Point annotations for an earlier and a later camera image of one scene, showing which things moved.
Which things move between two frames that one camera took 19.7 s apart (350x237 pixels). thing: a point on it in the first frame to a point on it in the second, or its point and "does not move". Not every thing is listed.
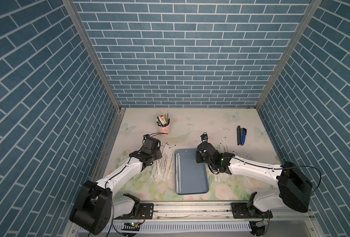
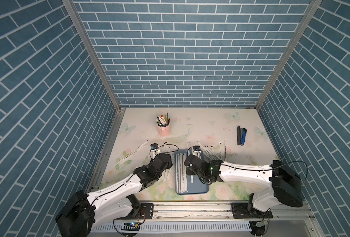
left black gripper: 158,153 to 169,163
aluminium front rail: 209,212 does not move
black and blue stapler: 241,135 does not move
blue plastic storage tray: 191,177 does not move
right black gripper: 197,155 to 189,170
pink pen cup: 164,130 does not move
